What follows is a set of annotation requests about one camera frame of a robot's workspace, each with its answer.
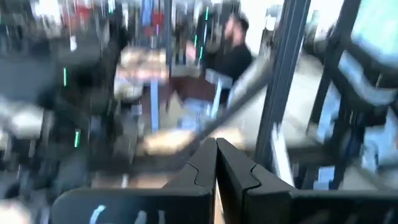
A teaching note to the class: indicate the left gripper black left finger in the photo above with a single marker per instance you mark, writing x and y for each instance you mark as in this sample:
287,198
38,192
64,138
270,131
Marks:
140,205

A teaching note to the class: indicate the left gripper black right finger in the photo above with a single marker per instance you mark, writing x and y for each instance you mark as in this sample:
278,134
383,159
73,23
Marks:
280,205

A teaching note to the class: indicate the person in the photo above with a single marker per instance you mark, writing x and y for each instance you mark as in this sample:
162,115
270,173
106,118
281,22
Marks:
231,56

